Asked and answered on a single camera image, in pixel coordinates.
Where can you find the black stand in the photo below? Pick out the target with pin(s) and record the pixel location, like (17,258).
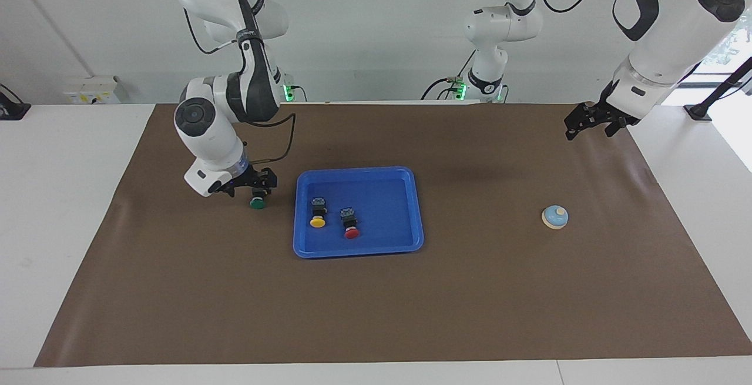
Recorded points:
(714,94)
(12,109)

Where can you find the white wall socket box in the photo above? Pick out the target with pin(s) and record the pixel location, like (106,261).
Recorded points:
(91,90)

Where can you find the yellow push button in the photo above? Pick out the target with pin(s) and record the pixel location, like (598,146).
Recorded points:
(318,218)

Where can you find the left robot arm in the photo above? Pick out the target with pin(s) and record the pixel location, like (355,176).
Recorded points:
(664,32)

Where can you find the light blue call bell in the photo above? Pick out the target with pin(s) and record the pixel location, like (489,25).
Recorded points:
(554,218)

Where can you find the red push button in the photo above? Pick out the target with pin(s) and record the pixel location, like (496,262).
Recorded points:
(351,227)

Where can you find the blue plastic tray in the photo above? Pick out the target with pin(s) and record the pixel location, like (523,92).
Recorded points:
(376,197)

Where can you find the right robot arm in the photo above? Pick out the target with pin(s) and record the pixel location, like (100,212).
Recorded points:
(211,132)

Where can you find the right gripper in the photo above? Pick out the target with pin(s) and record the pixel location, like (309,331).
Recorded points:
(242,180)

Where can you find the green push button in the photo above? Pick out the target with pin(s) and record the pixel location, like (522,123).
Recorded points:
(257,201)

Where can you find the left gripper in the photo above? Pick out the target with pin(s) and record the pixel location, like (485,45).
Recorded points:
(615,111)

